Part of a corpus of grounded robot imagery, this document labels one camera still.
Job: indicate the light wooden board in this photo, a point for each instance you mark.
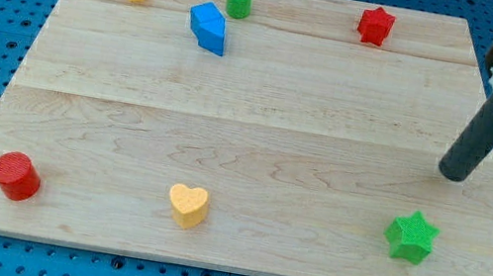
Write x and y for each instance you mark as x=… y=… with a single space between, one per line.
x=308 y=141

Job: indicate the green cylinder block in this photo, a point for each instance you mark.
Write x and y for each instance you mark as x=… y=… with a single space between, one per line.
x=238 y=9

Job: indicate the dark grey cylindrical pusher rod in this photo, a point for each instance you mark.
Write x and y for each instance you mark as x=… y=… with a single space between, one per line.
x=471 y=146

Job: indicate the blue pentagon-shaped block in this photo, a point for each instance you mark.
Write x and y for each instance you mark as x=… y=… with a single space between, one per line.
x=208 y=25

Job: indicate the red star block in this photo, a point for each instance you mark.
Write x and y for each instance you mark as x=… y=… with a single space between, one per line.
x=375 y=26

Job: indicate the yellow heart block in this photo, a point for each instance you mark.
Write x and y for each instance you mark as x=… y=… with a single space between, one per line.
x=189 y=205

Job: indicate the green star block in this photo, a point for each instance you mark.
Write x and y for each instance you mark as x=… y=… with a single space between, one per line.
x=411 y=238

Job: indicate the red cylinder block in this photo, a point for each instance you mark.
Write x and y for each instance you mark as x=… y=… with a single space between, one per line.
x=19 y=179

